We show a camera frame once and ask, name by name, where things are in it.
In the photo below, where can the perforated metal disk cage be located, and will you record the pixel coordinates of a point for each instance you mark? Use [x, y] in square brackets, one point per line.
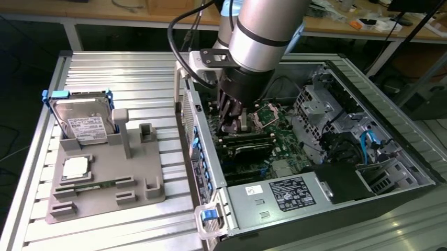
[313, 109]

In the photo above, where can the green RAM stick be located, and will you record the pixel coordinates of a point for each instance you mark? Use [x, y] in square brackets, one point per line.
[93, 185]

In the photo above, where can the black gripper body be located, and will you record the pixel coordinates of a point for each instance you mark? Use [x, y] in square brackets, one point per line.
[247, 86]

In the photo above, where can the grey parts rack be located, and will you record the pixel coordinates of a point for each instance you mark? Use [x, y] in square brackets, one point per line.
[114, 183]

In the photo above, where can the orange and white box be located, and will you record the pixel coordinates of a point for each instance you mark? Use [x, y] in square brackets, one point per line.
[379, 24]

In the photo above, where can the black and grey PC case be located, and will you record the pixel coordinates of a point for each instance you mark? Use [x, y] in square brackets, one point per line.
[289, 235]

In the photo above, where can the pile of plastic bags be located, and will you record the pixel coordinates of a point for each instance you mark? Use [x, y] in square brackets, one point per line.
[331, 10]

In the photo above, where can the black box on floor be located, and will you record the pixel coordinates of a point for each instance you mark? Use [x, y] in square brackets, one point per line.
[429, 104]

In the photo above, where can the black plastic shroud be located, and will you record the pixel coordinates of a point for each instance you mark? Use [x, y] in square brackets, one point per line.
[341, 183]

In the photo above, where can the blue disk carrier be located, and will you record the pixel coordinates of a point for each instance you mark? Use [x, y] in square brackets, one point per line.
[58, 94]

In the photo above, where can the black monitor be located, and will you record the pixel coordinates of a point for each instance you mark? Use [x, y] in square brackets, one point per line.
[419, 5]

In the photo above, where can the CPU socket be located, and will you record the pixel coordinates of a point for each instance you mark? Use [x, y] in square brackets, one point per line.
[268, 116]

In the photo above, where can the blue case latch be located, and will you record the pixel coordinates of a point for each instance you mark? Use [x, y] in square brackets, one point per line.
[209, 215]

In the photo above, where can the black monitor base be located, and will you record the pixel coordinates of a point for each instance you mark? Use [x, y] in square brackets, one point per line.
[403, 22]

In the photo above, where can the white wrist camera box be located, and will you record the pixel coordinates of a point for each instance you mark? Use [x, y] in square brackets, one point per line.
[195, 62]

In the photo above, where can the silver chipset heat sink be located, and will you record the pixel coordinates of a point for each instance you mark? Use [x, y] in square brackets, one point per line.
[280, 167]

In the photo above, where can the black stand pole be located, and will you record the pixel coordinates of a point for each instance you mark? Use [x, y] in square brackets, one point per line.
[419, 28]

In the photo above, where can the silver hard disk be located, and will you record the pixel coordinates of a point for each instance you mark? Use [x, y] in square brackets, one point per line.
[82, 117]

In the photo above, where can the silver CPU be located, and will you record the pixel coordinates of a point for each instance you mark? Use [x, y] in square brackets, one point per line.
[76, 167]

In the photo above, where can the long wooden desk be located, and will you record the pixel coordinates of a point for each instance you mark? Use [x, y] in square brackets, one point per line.
[104, 13]

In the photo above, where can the vented metal disk bay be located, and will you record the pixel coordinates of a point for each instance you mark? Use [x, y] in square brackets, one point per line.
[384, 181]

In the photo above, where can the wooden desk white legs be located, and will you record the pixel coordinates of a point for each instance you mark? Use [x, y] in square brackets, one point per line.
[425, 32]

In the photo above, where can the grey power supply unit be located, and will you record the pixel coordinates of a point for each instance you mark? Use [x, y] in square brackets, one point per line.
[247, 209]

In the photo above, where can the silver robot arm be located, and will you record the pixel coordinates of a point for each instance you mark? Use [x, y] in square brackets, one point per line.
[265, 31]

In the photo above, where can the green motherboard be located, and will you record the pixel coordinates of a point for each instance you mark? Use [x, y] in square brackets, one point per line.
[285, 141]

